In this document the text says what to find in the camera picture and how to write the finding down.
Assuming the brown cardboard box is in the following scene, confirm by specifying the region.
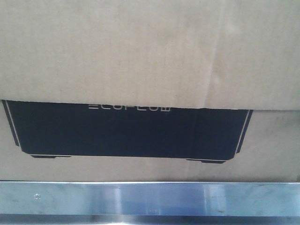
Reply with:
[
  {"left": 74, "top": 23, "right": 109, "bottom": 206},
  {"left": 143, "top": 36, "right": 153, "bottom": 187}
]
[{"left": 0, "top": 0, "right": 300, "bottom": 182}]

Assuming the metal shelf front rail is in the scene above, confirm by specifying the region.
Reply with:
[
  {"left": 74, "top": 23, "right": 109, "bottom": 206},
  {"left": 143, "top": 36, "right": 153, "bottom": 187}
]
[{"left": 0, "top": 181, "right": 300, "bottom": 225}]

